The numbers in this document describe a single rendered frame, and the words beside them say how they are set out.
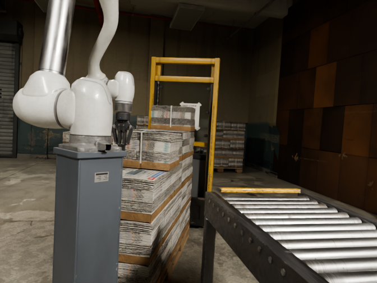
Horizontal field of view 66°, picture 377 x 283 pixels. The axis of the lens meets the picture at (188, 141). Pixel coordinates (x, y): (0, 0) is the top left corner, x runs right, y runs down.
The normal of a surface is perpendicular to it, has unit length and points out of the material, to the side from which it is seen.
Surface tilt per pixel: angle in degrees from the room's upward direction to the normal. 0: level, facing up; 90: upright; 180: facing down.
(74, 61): 90
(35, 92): 77
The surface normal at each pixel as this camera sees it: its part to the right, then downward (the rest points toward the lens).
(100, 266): 0.73, 0.07
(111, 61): 0.20, 0.07
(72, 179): -0.68, 0.00
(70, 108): -0.23, 0.03
